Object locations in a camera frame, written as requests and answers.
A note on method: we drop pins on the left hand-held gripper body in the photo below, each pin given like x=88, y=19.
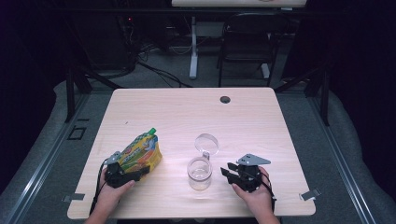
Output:
x=116, y=175

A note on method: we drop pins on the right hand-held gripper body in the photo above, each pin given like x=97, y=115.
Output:
x=249, y=177

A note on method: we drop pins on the yellow spout pouch green cap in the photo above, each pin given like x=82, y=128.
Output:
x=141, y=155

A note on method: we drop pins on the clear jar with hinged lid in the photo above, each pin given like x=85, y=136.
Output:
x=200, y=174

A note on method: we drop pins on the person's left hand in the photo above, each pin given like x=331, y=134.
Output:
x=110, y=196

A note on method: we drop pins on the person's right hand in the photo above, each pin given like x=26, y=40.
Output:
x=260, y=199

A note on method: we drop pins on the grey tape strip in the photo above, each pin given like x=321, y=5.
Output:
x=309, y=194
x=74, y=197

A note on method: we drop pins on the black metal stand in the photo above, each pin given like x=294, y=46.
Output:
x=325, y=96
x=71, y=93

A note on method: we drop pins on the short white desk foot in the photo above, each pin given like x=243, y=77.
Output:
x=265, y=71

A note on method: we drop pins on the white desk leg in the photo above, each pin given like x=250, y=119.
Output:
x=194, y=53

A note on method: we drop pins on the black folding chair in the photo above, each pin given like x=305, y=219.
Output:
x=249, y=37

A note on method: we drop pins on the aluminium floor rail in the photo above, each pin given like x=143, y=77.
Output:
x=342, y=168
x=40, y=168

